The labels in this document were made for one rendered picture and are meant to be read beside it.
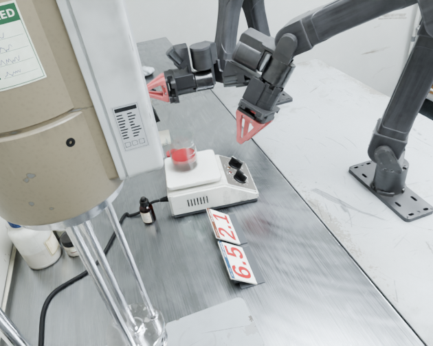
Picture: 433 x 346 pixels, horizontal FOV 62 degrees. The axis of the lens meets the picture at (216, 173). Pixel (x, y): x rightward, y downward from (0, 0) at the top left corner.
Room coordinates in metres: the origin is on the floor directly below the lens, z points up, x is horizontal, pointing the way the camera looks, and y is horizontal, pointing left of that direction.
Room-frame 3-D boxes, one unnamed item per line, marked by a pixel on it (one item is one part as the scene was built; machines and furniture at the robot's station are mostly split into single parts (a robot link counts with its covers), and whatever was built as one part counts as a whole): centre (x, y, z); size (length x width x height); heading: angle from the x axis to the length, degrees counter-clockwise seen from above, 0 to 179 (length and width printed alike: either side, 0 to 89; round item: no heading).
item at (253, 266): (0.43, -0.02, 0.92); 0.09 x 0.06 x 0.04; 9
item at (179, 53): (0.97, 0.06, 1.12); 0.07 x 0.06 x 0.11; 6
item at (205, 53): (0.99, -0.03, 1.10); 0.12 x 0.09 x 0.12; 130
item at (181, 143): (0.67, 0.07, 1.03); 0.07 x 0.06 x 0.08; 133
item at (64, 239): (0.55, 0.32, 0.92); 0.04 x 0.04 x 0.04
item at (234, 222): (0.53, 0.00, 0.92); 0.09 x 0.06 x 0.04; 9
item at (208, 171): (0.66, 0.05, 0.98); 0.12 x 0.12 x 0.01; 5
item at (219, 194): (0.67, 0.03, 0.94); 0.22 x 0.13 x 0.08; 95
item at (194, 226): (0.55, 0.06, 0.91); 0.06 x 0.06 x 0.02
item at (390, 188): (0.59, -0.37, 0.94); 0.20 x 0.07 x 0.08; 13
